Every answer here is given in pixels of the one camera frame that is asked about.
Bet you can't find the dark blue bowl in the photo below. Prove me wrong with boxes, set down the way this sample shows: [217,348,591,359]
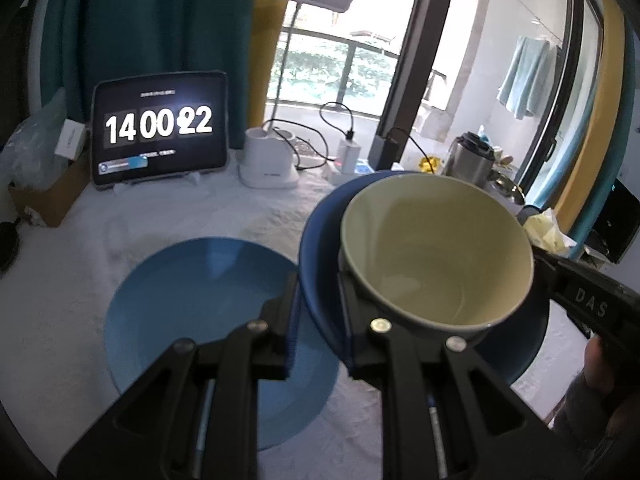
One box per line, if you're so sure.
[298,170,550,384]

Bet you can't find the light blue plate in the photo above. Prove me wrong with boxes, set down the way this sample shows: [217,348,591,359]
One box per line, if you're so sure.
[103,237,338,450]

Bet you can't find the cream green bowl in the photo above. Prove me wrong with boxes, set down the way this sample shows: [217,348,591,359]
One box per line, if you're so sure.
[341,172,534,336]

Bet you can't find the person's hand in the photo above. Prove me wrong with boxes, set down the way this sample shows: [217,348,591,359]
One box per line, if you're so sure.
[552,336,639,479]

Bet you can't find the yellow tissue pack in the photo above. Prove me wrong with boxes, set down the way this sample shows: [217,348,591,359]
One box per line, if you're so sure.
[523,208,576,257]

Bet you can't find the stainless steel thermos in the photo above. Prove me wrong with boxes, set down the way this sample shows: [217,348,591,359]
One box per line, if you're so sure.
[442,132,495,188]

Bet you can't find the yellow object on sill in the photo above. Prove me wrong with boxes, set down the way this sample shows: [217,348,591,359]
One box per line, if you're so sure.
[418,156,442,174]

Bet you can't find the light blue hanging towel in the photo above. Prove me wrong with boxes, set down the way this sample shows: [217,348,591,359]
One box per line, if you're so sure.
[497,36,553,120]

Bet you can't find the cardboard box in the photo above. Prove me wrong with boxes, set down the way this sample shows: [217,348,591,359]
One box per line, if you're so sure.
[8,153,90,228]

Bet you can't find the white power strip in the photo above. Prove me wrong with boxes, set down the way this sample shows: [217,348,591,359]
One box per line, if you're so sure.
[322,158,373,186]

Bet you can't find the black round pouch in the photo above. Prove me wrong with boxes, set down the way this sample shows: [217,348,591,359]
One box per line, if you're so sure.
[0,221,20,273]

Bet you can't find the white desk lamp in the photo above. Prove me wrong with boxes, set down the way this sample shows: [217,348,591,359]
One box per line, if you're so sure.
[237,0,356,190]

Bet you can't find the black power adapter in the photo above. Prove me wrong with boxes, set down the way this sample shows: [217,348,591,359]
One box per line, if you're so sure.
[369,136,399,171]

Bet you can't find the white phone charger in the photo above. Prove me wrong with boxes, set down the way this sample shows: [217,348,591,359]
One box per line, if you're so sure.
[334,138,361,174]

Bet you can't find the tablet showing clock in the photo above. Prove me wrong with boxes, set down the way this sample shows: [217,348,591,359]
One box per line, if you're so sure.
[89,70,229,188]

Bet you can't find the small white box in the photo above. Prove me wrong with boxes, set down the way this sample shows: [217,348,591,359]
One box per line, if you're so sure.
[54,119,87,160]

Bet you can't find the clear plastic bag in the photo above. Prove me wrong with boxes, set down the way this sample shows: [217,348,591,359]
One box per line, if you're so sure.
[1,88,67,192]

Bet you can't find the teal curtain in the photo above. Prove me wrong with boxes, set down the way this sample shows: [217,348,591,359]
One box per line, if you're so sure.
[40,0,254,150]

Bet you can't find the yellow curtain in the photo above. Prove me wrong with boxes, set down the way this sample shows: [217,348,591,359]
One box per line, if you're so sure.
[246,0,288,128]

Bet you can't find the black charging cable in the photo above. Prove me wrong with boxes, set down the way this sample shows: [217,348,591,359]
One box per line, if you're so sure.
[261,101,357,172]

